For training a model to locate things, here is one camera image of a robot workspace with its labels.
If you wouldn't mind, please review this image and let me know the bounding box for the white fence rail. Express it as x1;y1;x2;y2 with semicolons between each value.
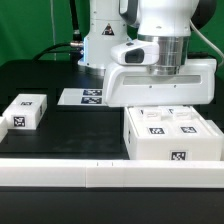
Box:
0;117;8;143
207;120;224;161
0;159;224;188

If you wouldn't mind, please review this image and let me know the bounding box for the white cabinet door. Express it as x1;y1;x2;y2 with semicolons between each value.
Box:
129;107;175;138
168;106;211;136

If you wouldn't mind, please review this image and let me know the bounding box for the white right fence rail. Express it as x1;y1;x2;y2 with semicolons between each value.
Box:
207;120;224;161

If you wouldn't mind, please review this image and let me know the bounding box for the white front fence rail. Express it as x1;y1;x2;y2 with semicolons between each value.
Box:
0;159;224;188

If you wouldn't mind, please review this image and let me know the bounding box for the thin white hanging cable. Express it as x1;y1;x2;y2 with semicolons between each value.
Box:
49;0;56;61

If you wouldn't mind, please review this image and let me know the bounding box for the white cabinet body box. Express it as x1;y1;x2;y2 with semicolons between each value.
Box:
123;106;222;161

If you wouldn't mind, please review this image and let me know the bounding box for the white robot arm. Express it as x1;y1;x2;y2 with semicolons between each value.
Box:
79;0;217;107

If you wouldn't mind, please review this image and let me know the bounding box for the white left fence rail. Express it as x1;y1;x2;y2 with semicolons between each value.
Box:
0;117;8;143

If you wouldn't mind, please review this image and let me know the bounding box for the white marker base plate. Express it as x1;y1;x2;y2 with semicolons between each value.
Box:
58;88;105;106

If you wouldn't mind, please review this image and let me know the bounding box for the white cabinet top block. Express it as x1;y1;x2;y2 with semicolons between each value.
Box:
3;94;47;130

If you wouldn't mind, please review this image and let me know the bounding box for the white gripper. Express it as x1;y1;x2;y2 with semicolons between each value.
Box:
103;59;216;107

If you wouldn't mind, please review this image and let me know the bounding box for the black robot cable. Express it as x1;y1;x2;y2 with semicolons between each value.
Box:
32;0;85;62

